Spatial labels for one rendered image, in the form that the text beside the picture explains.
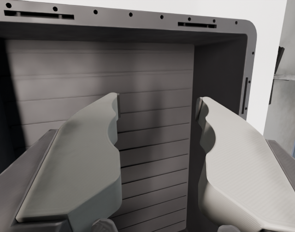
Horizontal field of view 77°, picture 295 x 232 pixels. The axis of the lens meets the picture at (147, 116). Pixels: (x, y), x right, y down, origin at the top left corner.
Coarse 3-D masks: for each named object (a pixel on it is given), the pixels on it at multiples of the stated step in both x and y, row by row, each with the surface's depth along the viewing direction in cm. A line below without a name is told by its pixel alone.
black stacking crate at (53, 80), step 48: (0, 48) 21; (48, 48) 23; (96, 48) 25; (144, 48) 27; (192, 48) 30; (240, 48) 22; (0, 96) 22; (48, 96) 24; (96, 96) 26; (144, 96) 29; (192, 96) 32; (0, 144) 21; (144, 144) 31; (192, 144) 34; (144, 192) 33; (192, 192) 36
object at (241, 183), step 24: (216, 120) 9; (240, 120) 9; (216, 144) 7; (240, 144) 7; (264, 144) 7; (216, 168) 6; (240, 168) 6; (264, 168) 6; (216, 192) 6; (240, 192) 6; (264, 192) 6; (288, 192) 6; (216, 216) 6; (240, 216) 5; (264, 216) 5; (288, 216) 5
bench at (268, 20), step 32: (32, 0) 31; (64, 0) 33; (96, 0) 35; (128, 0) 37; (160, 0) 39; (192, 0) 41; (224, 0) 44; (256, 0) 47; (256, 64) 53; (256, 96) 56; (256, 128) 59
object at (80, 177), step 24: (72, 120) 8; (96, 120) 8; (72, 144) 7; (96, 144) 7; (48, 168) 6; (72, 168) 6; (96, 168) 6; (48, 192) 5; (72, 192) 5; (96, 192) 5; (120, 192) 6; (24, 216) 5; (48, 216) 5; (72, 216) 5; (96, 216) 6
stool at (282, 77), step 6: (282, 48) 142; (282, 54) 143; (276, 60) 143; (276, 66) 142; (276, 78) 139; (282, 78) 135; (288, 78) 131; (294, 78) 127; (270, 96) 149; (270, 102) 152
